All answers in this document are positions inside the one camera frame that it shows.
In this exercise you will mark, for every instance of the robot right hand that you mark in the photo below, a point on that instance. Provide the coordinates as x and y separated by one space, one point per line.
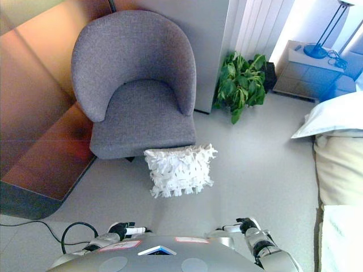
249 224

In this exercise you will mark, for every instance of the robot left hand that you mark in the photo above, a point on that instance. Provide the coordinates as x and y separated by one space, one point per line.
122 229

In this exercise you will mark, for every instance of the white shaggy cloth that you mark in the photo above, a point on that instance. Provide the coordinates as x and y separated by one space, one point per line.
178 170

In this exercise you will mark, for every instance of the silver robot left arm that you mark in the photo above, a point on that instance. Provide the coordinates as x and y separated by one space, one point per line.
99 242

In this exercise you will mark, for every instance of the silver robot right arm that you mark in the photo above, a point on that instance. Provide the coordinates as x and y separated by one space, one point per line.
272 252

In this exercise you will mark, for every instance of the white bed pillow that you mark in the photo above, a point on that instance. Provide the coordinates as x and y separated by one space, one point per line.
334 116

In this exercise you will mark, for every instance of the grey robot torso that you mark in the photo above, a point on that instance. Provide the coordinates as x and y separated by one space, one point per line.
170 258

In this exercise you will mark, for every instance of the bed with cream bedding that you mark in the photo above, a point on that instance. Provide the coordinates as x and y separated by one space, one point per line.
340 170

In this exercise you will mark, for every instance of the green leafy houseplant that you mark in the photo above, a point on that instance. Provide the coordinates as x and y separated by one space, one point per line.
241 85

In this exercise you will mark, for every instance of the blue box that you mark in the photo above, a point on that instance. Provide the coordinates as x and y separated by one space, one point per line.
34 113

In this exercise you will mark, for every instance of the black plant pot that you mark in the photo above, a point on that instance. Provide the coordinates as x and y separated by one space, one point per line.
270 75

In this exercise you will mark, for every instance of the white nightstand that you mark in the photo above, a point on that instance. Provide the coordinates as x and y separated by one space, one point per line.
306 76

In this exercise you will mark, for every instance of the grey carpet rug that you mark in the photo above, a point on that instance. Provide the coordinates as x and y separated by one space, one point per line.
133 56

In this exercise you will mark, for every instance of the small dark nightstand item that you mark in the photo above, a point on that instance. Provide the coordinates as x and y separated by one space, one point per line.
297 47

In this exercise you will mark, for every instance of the blue desk lamp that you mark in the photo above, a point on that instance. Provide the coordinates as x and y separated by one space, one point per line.
314 51

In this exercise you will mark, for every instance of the white pleated curtain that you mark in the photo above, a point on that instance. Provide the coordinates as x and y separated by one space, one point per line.
261 25

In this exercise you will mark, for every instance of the black floor lamp pole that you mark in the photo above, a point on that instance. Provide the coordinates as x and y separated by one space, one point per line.
112 5

